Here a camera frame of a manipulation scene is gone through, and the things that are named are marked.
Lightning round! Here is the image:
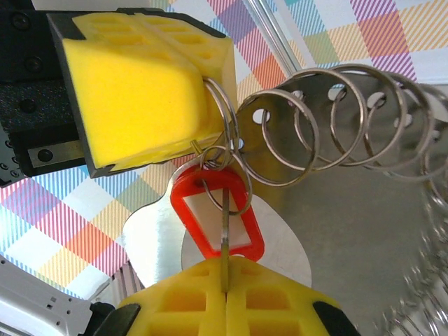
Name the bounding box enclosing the right gripper yellow-padded right finger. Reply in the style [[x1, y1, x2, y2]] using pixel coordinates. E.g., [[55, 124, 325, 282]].
[[225, 255, 362, 336]]

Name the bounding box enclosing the right gripper yellow-padded left finger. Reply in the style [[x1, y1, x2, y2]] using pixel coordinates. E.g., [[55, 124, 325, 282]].
[[92, 258, 228, 336]]

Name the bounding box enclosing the small key split ring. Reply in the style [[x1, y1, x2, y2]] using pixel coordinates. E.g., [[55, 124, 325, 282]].
[[201, 146, 253, 216]]

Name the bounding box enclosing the aluminium left corner post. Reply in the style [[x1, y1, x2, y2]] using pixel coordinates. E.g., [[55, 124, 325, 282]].
[[246, 0, 304, 73]]

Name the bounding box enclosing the red plastic key tag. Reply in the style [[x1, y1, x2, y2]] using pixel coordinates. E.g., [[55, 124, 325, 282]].
[[169, 166, 265, 263]]

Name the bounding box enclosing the silver split ring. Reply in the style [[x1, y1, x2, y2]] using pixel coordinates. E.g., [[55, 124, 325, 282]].
[[330, 64, 407, 172], [293, 68, 368, 172], [236, 89, 316, 188], [363, 75, 440, 179], [204, 76, 242, 169], [395, 83, 448, 183]]

